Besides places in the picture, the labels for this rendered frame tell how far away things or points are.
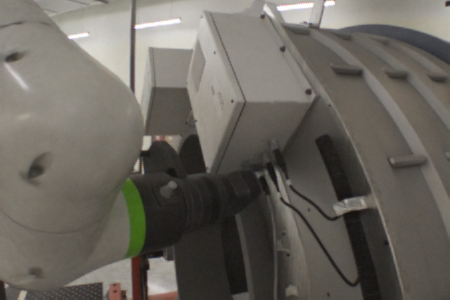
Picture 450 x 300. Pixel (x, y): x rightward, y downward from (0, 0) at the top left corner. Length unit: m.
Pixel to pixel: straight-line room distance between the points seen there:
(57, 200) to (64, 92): 0.07
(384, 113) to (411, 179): 0.11
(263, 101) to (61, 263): 0.30
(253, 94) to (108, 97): 0.26
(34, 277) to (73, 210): 0.09
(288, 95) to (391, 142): 0.16
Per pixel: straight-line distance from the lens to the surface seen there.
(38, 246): 0.28
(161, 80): 1.01
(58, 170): 0.21
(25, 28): 0.28
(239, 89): 0.43
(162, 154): 0.41
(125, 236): 0.33
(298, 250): 0.54
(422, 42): 0.90
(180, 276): 1.38
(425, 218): 0.46
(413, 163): 0.46
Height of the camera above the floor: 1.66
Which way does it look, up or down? 5 degrees down
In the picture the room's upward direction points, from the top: 1 degrees clockwise
